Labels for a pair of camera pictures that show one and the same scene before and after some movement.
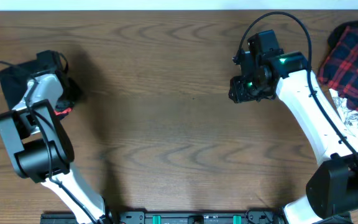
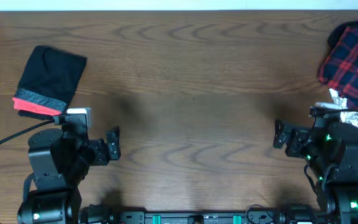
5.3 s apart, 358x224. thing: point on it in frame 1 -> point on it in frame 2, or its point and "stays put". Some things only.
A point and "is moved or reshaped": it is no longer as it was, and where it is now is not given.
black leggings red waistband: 15,79 is moved or reshaped
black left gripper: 76,90 -> 100,156
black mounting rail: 181,217 stays put
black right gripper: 238,86 -> 301,135
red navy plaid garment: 350,65 stays put
